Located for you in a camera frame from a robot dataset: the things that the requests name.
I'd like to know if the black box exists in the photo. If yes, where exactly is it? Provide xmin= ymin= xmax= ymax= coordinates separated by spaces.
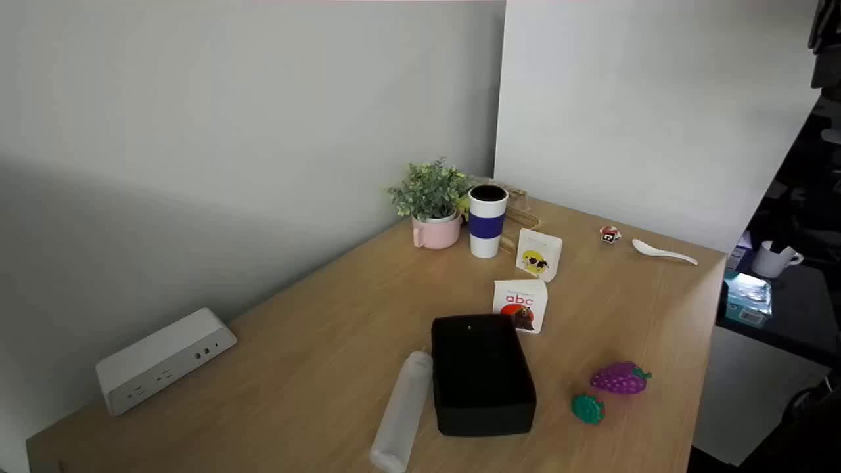
xmin=429 ymin=312 xmax=538 ymax=440

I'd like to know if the teal lit box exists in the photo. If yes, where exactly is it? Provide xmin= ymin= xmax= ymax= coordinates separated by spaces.
xmin=724 ymin=272 xmax=776 ymax=331

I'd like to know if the translucent white cylinder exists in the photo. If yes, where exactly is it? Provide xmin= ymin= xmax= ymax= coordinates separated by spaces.
xmin=369 ymin=351 xmax=437 ymax=473

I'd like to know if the white spoon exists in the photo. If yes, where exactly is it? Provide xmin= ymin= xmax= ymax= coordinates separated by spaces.
xmin=630 ymin=236 xmax=701 ymax=269

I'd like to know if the white book with orange oval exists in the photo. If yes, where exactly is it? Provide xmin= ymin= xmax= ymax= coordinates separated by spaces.
xmin=492 ymin=276 xmax=552 ymax=336

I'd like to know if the small toy pepper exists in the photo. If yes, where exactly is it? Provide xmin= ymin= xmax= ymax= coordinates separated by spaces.
xmin=570 ymin=391 xmax=608 ymax=429

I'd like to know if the wooden slat tray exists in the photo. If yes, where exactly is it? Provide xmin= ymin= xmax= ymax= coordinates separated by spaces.
xmin=503 ymin=186 xmax=546 ymax=232

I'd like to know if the white mug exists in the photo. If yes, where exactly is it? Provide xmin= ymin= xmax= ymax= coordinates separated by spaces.
xmin=749 ymin=240 xmax=808 ymax=281

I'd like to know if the white cup with purple band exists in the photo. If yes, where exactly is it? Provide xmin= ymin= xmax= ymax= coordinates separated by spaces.
xmin=465 ymin=182 xmax=512 ymax=264

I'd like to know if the green plant in pink pot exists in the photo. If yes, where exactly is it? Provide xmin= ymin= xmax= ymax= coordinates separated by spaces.
xmin=386 ymin=157 xmax=477 ymax=252

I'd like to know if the purple toy grape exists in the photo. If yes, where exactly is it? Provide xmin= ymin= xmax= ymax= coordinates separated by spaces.
xmin=588 ymin=360 xmax=655 ymax=398

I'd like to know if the dark side table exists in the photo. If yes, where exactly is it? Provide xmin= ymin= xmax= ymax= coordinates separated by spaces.
xmin=715 ymin=248 xmax=841 ymax=370

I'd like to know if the white power strip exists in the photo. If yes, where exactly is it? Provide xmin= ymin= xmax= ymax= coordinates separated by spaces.
xmin=92 ymin=305 xmax=240 ymax=418

